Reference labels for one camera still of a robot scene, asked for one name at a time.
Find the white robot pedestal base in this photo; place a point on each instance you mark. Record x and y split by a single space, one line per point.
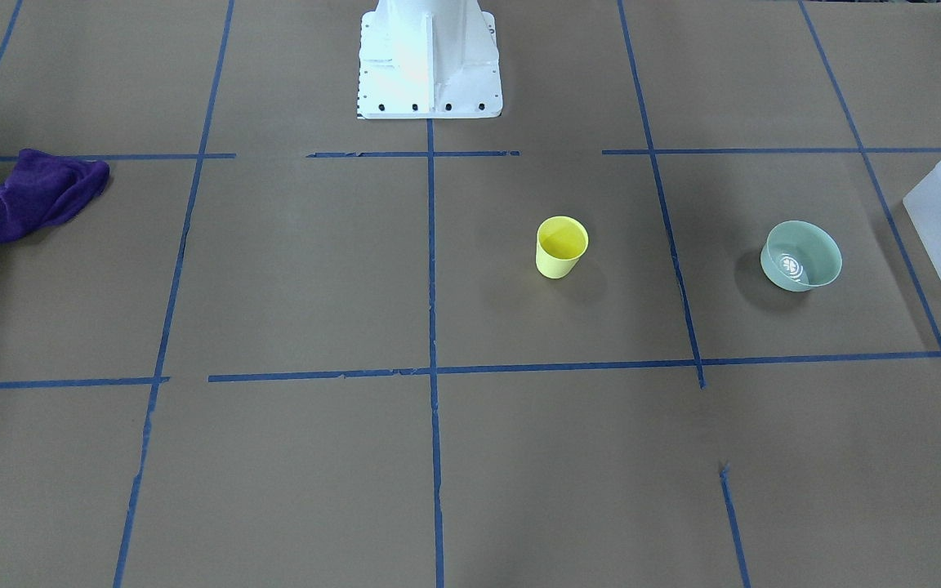
429 60

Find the purple cloth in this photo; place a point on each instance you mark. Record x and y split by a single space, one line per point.
45 191

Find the yellow plastic cup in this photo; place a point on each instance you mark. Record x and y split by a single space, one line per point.
560 241

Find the light green bowl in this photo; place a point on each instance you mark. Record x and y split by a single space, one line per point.
799 256

